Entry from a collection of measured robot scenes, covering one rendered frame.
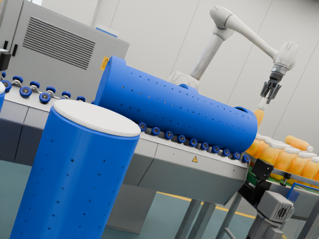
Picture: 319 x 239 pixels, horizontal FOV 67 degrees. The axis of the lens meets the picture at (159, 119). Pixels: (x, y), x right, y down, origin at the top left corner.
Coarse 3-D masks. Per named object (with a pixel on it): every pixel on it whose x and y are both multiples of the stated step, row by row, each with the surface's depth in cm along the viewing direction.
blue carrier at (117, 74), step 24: (120, 72) 107; (96, 96) 123; (120, 96) 107; (144, 96) 110; (168, 96) 115; (192, 96) 122; (144, 120) 117; (168, 120) 118; (192, 120) 121; (216, 120) 125; (240, 120) 131; (216, 144) 134; (240, 144) 135
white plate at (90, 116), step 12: (60, 108) 67; (72, 108) 72; (84, 108) 77; (96, 108) 84; (72, 120) 63; (84, 120) 64; (96, 120) 69; (108, 120) 74; (120, 120) 80; (108, 132) 64; (120, 132) 66; (132, 132) 71
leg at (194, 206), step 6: (192, 204) 161; (198, 204) 161; (192, 210) 160; (186, 216) 164; (192, 216) 162; (186, 222) 162; (180, 228) 166; (186, 228) 163; (180, 234) 163; (186, 234) 165
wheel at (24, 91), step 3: (21, 87) 98; (24, 87) 99; (27, 87) 99; (21, 90) 98; (24, 90) 98; (27, 90) 99; (30, 90) 99; (21, 93) 97; (24, 93) 98; (27, 93) 98; (30, 93) 99; (24, 96) 98; (27, 96) 99
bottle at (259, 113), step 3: (258, 108) 159; (255, 111) 159; (258, 111) 158; (261, 111) 157; (255, 114) 158; (258, 114) 157; (261, 114) 157; (258, 117) 157; (261, 117) 157; (258, 120) 157; (261, 120) 158; (258, 123) 158; (258, 126) 159
